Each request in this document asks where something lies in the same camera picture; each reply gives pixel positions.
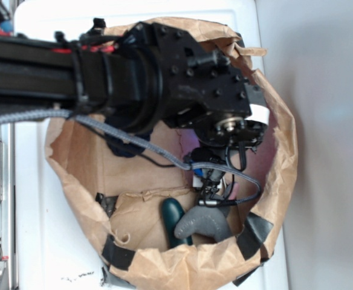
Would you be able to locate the aluminium frame rail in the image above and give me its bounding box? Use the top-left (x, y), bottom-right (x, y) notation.
top-left (0, 124), bottom-right (18, 289)

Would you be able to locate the grey braided cable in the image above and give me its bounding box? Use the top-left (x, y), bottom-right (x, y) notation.
top-left (0, 109), bottom-right (262, 207)

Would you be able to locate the dark green plastic cucumber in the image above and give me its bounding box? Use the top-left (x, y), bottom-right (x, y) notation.
top-left (161, 198), bottom-right (193, 248)

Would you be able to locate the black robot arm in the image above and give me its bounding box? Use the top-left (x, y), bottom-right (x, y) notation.
top-left (0, 22), bottom-right (270, 147)

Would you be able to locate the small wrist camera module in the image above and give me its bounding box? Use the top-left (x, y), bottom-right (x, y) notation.
top-left (184, 147), bottom-right (225, 202)

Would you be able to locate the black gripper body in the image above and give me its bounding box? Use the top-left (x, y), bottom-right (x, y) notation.
top-left (152, 21), bottom-right (270, 149)

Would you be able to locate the grey plush bunny toy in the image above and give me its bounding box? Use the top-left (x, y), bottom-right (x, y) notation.
top-left (173, 205), bottom-right (233, 242)

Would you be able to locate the dark blue twisted rope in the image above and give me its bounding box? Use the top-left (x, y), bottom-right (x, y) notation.
top-left (105, 116), bottom-right (153, 160)

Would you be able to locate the brown paper bag bin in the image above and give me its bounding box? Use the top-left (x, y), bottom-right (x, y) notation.
top-left (45, 16), bottom-right (298, 290)

